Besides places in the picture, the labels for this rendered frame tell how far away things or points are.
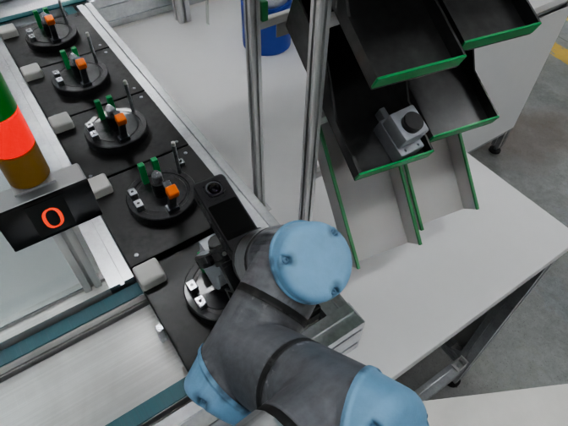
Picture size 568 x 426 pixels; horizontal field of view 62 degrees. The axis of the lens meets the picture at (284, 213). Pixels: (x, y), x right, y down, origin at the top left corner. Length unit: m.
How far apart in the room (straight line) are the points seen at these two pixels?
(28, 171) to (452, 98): 0.64
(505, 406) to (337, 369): 0.64
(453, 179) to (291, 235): 0.61
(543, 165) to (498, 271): 1.74
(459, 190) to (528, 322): 1.22
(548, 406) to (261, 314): 0.67
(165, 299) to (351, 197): 0.37
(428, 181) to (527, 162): 1.85
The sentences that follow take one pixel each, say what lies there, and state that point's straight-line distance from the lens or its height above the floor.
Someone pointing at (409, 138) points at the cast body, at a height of 1.25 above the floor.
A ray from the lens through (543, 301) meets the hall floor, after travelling 2.23.
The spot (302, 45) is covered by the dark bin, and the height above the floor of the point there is 1.30.
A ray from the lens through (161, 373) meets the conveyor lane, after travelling 0.86.
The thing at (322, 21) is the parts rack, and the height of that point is 1.39.
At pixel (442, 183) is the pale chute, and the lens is 0.97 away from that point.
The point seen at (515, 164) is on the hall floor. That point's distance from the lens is 2.73.
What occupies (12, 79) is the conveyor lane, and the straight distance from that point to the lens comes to 1.49.
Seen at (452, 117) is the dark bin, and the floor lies 1.20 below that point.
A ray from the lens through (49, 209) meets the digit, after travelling 0.69.
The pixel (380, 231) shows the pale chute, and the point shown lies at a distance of 0.88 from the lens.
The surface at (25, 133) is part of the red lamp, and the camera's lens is 0.63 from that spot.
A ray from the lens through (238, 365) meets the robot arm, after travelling 0.41.
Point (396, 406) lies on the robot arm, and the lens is 0.32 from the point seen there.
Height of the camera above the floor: 1.69
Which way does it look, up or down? 50 degrees down
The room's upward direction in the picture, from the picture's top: 1 degrees clockwise
